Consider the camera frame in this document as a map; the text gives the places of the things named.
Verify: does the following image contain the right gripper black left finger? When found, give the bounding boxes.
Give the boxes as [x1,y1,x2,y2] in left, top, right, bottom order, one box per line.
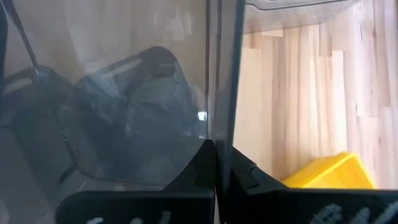
[162,139,216,192]

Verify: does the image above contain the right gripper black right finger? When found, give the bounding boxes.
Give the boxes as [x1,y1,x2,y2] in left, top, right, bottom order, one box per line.
[216,139,287,224]

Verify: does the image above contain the yellow plastic slotted basket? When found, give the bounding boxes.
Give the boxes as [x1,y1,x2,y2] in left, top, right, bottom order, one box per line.
[282,151,377,190]

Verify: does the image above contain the clear plastic basket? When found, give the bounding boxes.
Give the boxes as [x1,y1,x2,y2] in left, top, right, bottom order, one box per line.
[0,0,247,195]
[244,0,356,12]

